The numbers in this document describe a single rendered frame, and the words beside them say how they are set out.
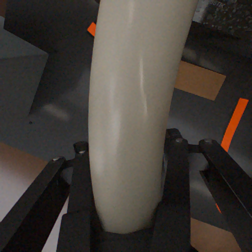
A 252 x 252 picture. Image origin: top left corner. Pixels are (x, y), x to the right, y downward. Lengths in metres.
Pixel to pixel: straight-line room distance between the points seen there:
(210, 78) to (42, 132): 0.97
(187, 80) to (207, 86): 0.09
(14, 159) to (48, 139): 0.33
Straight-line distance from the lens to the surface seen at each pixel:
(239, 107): 1.16
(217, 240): 1.75
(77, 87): 1.11
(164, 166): 0.16
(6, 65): 0.88
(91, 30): 1.05
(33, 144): 1.37
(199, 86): 0.95
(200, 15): 0.42
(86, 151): 0.16
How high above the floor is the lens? 1.04
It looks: 67 degrees down
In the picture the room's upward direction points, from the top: 164 degrees counter-clockwise
